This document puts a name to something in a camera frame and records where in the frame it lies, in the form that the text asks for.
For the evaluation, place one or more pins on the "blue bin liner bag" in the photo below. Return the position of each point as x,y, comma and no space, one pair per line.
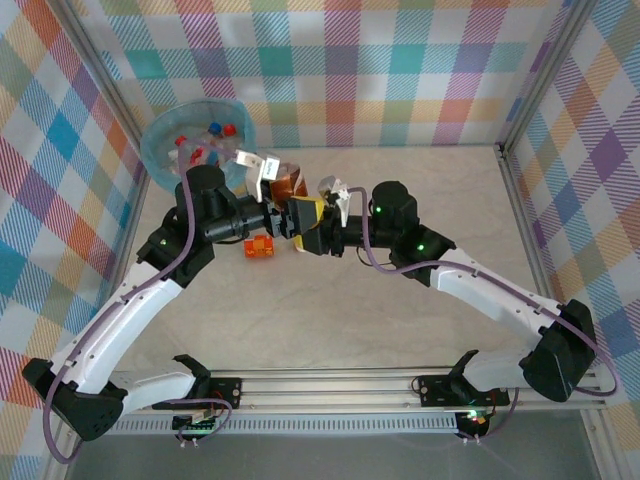
160,125

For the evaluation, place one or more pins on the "grey plastic bin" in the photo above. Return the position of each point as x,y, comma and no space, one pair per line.
175,185

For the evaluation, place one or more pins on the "plaid cloth wall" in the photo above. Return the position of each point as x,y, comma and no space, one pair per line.
600,200
30,200
375,65

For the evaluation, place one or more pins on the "orange label plastic bottle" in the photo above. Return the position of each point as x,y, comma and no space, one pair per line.
259,248

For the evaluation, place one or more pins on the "left control board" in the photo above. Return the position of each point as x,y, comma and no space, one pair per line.
197,427

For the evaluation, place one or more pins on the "control board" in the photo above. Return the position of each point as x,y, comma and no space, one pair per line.
475,420
197,427

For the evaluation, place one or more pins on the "aluminium side rail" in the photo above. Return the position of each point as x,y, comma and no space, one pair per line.
535,260
131,225

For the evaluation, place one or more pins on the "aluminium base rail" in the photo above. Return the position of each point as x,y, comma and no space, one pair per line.
325,390

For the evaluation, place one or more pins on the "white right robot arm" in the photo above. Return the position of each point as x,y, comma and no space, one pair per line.
490,295

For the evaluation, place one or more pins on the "aluminium frame post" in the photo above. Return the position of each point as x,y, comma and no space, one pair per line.
545,75
93,55

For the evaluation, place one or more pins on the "right control board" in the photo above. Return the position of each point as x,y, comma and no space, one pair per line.
475,420

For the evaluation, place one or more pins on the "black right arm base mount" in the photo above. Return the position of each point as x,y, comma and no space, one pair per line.
432,390

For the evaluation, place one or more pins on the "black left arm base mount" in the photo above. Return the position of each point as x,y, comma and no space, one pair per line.
230,392

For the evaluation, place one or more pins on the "brown plastic bottle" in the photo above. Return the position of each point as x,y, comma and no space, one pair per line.
287,182

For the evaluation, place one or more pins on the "small white paper tag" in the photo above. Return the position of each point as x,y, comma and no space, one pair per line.
272,167

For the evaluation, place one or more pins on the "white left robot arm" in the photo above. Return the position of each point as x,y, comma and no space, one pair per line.
130,320

